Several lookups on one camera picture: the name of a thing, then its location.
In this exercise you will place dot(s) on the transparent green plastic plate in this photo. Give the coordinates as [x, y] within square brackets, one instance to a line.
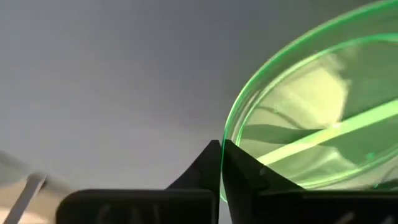
[311, 109]

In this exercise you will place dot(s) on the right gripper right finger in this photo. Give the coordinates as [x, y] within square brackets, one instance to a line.
[245, 177]

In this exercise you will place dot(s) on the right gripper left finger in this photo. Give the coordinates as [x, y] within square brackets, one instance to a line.
[206, 171]

